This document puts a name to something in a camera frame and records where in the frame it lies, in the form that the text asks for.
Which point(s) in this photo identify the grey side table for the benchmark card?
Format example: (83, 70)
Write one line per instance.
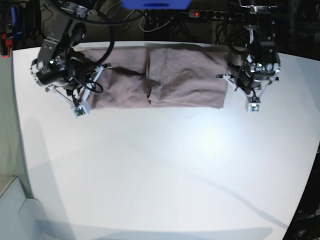
(19, 216)

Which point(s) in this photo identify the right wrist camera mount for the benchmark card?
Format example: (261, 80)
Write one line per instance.
(81, 97)

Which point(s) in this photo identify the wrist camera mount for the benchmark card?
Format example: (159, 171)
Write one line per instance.
(252, 95)
(81, 97)

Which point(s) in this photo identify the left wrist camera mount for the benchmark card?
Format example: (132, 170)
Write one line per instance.
(252, 95)

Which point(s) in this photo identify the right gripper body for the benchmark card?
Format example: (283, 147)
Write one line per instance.
(68, 71)

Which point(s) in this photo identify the blue plastic bin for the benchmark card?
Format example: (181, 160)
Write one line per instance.
(156, 4)

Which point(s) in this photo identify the black power strip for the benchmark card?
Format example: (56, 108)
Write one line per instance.
(214, 15)

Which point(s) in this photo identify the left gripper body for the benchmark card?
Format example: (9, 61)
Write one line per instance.
(253, 72)

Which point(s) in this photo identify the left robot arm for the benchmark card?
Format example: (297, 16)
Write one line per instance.
(260, 27)

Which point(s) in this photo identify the mauve t-shirt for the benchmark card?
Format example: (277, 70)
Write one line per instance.
(162, 77)

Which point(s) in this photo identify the red and black clamp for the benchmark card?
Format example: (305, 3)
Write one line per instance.
(6, 43)

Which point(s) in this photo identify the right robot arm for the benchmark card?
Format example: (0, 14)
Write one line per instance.
(69, 28)

